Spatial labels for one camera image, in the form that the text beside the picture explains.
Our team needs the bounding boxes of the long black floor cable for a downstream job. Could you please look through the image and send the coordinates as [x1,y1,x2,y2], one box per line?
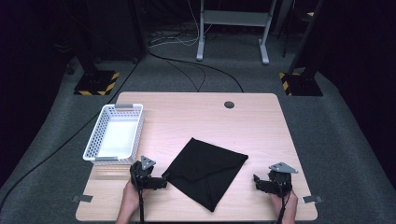
[0,63,141,213]

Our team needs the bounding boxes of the black stand with hazard-striped base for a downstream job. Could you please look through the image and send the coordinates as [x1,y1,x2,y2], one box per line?
[73,31,120,97]
[278,0,325,97]

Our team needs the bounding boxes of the large black cabinet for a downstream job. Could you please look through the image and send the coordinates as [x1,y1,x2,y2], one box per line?
[83,0,148,64]

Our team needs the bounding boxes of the white metal desk frame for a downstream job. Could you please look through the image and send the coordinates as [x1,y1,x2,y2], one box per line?
[195,0,278,66]

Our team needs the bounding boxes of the black cloth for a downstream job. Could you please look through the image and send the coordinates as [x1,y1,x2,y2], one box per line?
[162,137,249,213]

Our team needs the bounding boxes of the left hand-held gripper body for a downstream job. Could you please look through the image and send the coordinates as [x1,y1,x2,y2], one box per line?
[129,155,161,191]

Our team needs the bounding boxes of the grey tape strip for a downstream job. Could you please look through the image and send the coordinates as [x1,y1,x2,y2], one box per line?
[301,194,324,204]
[72,194,94,203]

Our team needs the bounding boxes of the person's right hand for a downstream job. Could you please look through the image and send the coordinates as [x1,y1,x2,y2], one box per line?
[268,189,299,218]

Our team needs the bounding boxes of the right hand-held gripper black cable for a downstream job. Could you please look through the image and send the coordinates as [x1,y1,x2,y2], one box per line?
[276,178,289,224]

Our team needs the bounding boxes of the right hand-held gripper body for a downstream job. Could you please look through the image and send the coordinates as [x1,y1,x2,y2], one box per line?
[263,161,299,197]

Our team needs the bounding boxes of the person's left hand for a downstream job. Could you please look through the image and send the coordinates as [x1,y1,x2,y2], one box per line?
[120,179,151,213]

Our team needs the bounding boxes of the hand-held gripper black cable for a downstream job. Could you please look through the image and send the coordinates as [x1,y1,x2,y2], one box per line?
[137,186,147,224]
[276,178,289,224]

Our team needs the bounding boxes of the left hand-held gripper black cable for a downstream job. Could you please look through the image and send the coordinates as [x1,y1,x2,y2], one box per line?
[137,186,147,224]

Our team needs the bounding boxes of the looped black floor cable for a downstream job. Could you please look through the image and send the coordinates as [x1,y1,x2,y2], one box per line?
[163,58,207,92]

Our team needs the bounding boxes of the curved black floor cable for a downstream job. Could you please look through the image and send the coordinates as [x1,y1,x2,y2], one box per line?
[147,49,245,93]

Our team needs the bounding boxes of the white floor cables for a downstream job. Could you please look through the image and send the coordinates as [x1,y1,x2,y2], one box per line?
[147,0,202,49]

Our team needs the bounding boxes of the white plastic basket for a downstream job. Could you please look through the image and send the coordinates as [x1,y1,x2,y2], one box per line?
[82,103,145,166]

